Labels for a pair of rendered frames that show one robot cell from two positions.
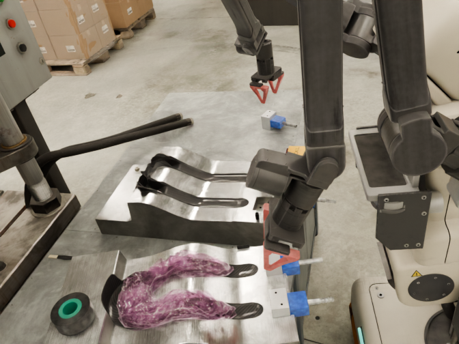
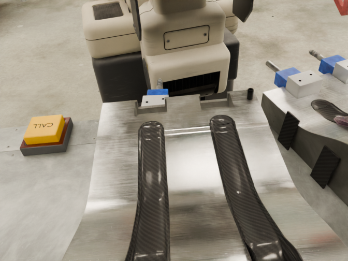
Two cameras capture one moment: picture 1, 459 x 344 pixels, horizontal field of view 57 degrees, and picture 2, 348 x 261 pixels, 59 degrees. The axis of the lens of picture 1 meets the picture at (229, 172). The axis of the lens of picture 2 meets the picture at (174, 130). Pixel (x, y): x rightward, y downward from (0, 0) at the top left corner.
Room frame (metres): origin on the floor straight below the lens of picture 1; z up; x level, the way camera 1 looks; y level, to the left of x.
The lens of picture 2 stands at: (1.05, 0.29, 1.20)
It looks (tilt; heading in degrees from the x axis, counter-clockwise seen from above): 42 degrees down; 248
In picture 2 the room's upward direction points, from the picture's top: 5 degrees counter-clockwise
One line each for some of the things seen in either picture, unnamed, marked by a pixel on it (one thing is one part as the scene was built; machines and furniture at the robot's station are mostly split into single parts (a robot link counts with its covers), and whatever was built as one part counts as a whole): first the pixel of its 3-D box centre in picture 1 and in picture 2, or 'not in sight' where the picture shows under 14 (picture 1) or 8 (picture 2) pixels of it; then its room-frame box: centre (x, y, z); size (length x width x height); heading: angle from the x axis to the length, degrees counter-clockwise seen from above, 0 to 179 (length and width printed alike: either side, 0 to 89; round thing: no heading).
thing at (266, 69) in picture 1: (265, 66); not in sight; (1.34, -0.19, 1.04); 0.10 x 0.07 x 0.07; 137
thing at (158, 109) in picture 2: not in sight; (151, 115); (0.93, -0.11, 0.87); 0.05 x 0.05 x 0.04; 69
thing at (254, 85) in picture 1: (263, 89); not in sight; (1.33, -0.17, 0.96); 0.07 x 0.07 x 0.09; 47
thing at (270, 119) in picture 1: (280, 122); not in sight; (1.32, -0.21, 0.83); 0.13 x 0.05 x 0.05; 47
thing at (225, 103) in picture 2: (263, 209); (215, 109); (0.83, -0.07, 0.87); 0.05 x 0.05 x 0.04; 69
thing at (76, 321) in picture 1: (73, 313); not in sight; (0.57, 0.37, 0.93); 0.08 x 0.08 x 0.04
